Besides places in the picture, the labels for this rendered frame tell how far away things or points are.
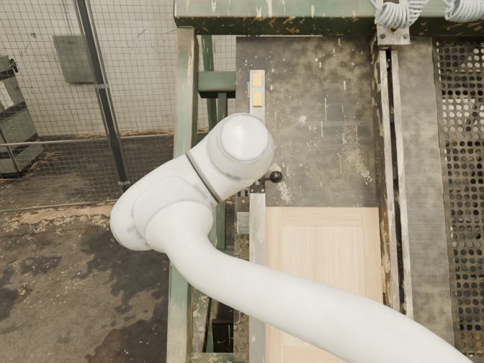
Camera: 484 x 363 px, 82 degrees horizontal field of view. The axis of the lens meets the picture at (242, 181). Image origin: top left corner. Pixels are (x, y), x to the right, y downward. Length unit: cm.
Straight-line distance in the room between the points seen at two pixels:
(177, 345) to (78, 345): 141
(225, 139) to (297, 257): 64
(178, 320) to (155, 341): 122
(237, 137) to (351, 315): 25
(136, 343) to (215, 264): 188
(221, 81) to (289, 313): 91
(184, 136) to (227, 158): 57
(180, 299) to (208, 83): 75
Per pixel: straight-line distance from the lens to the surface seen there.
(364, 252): 101
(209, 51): 159
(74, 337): 239
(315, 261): 97
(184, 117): 97
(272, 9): 107
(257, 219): 90
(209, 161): 42
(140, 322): 229
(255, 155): 38
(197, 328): 123
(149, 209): 42
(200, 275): 35
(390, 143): 101
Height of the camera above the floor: 181
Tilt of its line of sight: 29 degrees down
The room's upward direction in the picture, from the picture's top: straight up
